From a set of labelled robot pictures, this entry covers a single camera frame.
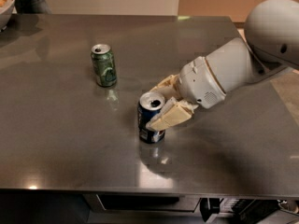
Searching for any white bowl with fruit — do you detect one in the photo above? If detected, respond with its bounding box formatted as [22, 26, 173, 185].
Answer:
[0, 0, 15, 32]

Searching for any person in grey clothing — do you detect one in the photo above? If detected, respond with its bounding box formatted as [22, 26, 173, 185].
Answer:
[15, 0, 51, 14]

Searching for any grey drawer under table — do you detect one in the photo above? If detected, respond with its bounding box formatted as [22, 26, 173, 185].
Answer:
[83, 194, 200, 213]

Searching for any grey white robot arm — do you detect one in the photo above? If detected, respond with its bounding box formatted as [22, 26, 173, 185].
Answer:
[146, 0, 299, 131]

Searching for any green soda can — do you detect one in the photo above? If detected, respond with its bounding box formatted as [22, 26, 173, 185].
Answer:
[91, 44, 117, 87]

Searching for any dark equipment under table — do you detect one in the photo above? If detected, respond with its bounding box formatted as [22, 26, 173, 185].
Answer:
[199, 198, 299, 224]

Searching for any blue pepsi can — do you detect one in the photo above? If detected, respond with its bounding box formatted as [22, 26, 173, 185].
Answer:
[137, 91, 165, 144]

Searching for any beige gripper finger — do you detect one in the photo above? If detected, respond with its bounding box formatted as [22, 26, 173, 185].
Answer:
[146, 98, 198, 132]
[151, 75, 182, 100]

